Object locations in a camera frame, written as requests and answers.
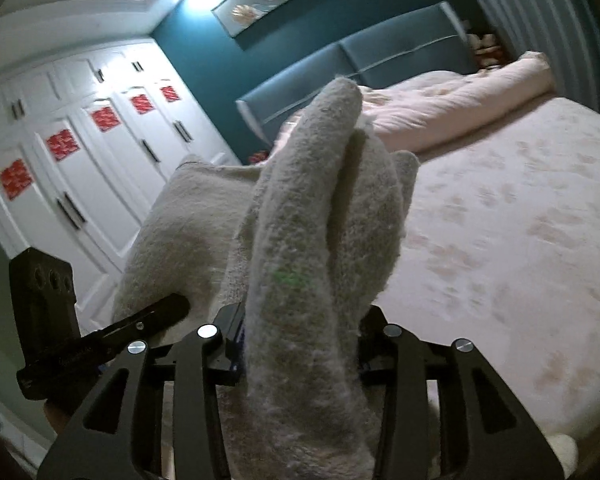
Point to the white fluffy object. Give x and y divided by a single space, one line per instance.
562 452

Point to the pink duvet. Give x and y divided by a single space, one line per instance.
445 105

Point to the teal padded headboard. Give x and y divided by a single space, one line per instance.
380 55

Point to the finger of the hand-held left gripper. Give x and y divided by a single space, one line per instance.
145 317

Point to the plush toys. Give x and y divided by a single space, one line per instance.
485 50

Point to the white wardrobe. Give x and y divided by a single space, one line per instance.
105 185

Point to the red wardrobe decal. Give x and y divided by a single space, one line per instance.
61 143
141 103
15 178
105 119

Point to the pale pleated curtain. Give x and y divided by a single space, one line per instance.
540 20

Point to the person's left hand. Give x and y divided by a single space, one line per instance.
57 416

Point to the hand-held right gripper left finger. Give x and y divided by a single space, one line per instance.
234 330

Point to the small red object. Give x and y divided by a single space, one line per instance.
258 158

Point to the grey fleece garment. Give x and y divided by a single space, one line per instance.
305 220

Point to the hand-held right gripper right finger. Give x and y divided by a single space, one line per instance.
410 360

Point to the pink printed bed sheet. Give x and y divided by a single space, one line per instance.
520 260

